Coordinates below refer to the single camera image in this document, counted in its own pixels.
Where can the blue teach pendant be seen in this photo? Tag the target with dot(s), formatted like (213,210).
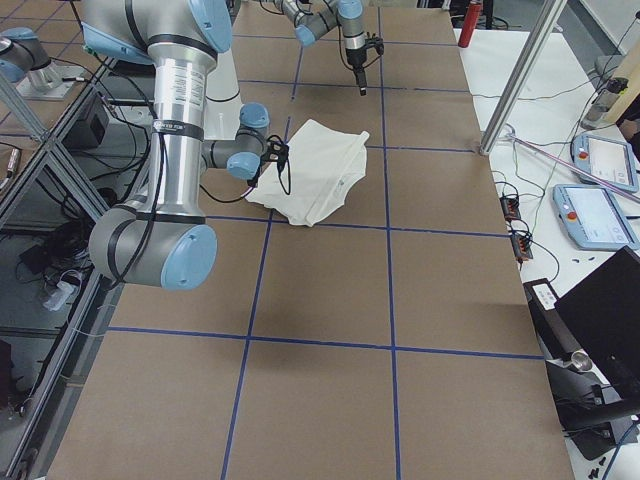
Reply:
(592,218)
(610,160)

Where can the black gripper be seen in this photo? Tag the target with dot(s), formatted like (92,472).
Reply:
(354,58)

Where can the lower blue teach pendant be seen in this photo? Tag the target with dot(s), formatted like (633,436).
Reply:
(592,218)

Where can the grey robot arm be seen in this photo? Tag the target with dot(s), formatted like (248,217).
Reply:
(160,236)
(347,16)

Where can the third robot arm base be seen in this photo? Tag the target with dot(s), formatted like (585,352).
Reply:
(25,62)

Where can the red bottle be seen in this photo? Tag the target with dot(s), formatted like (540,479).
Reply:
(471,17)

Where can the black monitor on stand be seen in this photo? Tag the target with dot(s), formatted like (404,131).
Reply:
(602,315)

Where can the black box with white label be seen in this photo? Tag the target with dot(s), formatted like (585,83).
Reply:
(554,333)

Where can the upper orange connector box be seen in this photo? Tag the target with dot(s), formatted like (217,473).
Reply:
(510,207)

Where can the lower orange connector box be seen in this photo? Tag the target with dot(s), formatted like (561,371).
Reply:
(521,245)

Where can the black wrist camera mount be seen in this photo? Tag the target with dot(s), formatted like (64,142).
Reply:
(375,42)
(277,151)

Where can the upper blue teach pendant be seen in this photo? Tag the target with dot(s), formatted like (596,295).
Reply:
(610,160)

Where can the aluminium frame post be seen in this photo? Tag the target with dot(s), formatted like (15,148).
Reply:
(533,46)

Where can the orange connector box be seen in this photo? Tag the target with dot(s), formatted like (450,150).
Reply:
(521,245)
(510,207)

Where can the cream long-sleeve cat shirt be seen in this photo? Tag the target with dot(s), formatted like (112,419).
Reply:
(325,165)

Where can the black power adapter box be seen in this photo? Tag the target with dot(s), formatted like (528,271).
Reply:
(90,127)

